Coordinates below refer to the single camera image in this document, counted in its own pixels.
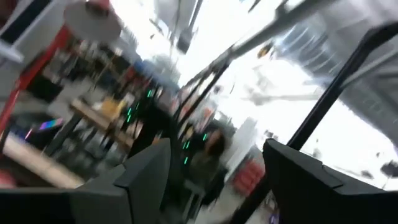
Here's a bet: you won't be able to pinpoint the wooden background table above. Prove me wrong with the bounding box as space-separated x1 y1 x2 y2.
70 99 134 150

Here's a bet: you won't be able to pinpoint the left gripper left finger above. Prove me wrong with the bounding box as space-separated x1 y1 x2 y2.
0 138 175 224

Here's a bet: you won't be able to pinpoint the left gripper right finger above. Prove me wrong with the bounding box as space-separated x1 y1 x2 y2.
262 138 398 224

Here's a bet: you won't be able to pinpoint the black computer RGB lights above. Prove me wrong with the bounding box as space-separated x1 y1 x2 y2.
12 114 66 147

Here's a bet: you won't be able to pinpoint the person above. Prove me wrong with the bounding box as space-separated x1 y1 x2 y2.
189 129 228 206

